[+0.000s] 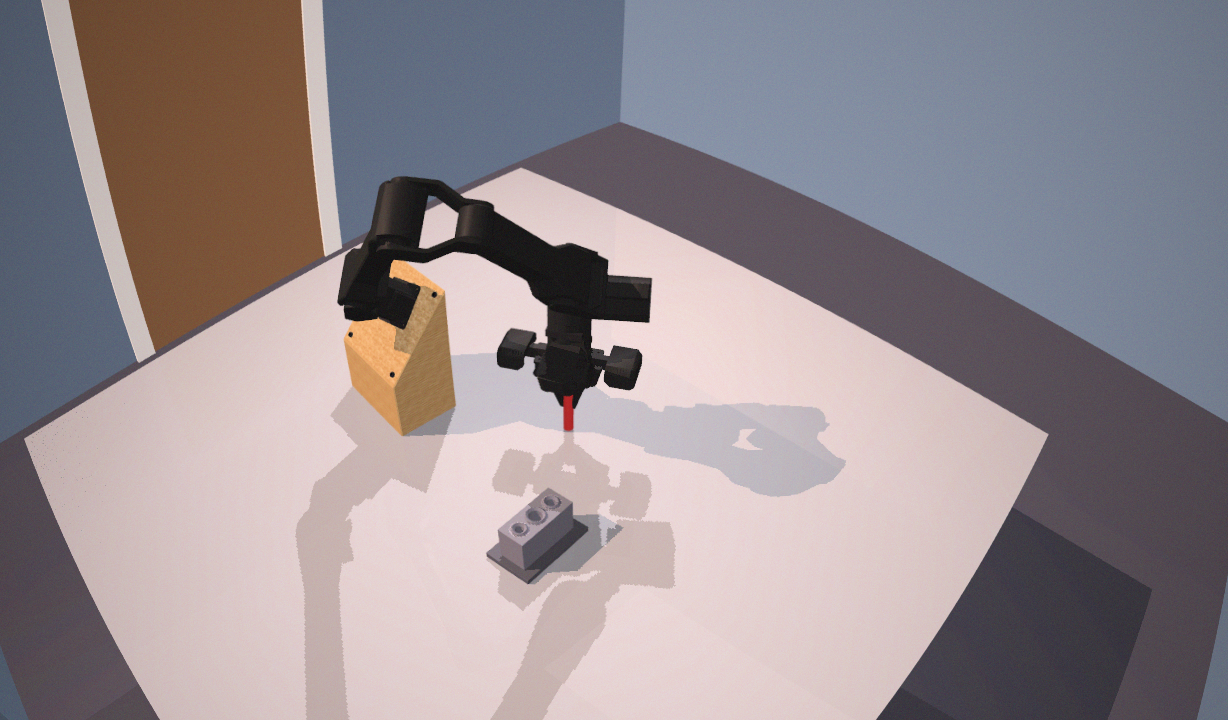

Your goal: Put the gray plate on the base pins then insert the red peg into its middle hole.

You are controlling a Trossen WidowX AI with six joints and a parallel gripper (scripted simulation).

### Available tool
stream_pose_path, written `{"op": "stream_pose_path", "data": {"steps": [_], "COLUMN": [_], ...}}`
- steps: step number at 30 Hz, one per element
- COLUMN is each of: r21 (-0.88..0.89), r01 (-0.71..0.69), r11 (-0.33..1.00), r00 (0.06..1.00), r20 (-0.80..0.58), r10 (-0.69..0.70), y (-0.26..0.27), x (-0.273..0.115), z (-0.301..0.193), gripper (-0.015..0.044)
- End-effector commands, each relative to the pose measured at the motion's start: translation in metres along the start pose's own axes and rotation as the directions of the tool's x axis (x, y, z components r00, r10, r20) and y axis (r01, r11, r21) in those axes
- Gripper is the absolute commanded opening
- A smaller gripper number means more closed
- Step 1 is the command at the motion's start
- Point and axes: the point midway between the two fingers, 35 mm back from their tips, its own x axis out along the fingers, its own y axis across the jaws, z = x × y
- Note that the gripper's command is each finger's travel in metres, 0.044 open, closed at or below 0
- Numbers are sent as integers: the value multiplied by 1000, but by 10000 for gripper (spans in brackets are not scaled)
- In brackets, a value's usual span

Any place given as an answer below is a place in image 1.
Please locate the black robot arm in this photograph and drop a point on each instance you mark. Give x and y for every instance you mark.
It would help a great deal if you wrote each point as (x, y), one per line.
(572, 280)

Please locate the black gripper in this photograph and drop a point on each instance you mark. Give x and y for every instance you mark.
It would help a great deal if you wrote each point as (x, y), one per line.
(622, 367)

